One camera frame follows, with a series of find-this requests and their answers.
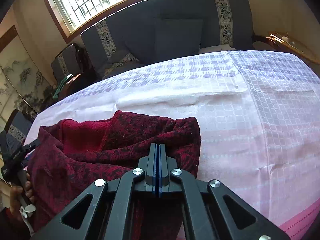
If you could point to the green clothes hanger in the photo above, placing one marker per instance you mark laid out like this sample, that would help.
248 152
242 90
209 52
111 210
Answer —
61 85

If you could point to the dark red floral sweater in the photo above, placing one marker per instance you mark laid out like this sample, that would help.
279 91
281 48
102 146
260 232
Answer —
72 155

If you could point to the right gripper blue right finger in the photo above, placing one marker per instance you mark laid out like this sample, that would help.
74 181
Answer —
211 210

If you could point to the painted folding screen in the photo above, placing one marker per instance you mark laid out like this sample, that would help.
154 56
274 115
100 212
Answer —
23 86

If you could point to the blue cushioned chair near screen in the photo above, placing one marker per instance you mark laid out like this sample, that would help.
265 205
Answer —
17 128

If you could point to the blue cushioned wooden armchair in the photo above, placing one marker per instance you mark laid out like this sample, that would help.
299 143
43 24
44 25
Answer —
73 60

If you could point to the blue grey square cushion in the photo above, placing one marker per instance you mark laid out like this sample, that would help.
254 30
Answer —
166 39

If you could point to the person's left hand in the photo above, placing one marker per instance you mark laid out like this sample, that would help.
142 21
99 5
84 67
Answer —
15 194

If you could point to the pink white checkered bedspread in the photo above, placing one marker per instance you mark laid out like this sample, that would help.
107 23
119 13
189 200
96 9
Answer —
258 113

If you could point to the blue grey padded headboard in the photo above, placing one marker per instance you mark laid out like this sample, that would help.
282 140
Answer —
225 22

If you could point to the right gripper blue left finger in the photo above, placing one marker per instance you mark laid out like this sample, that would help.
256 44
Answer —
104 210

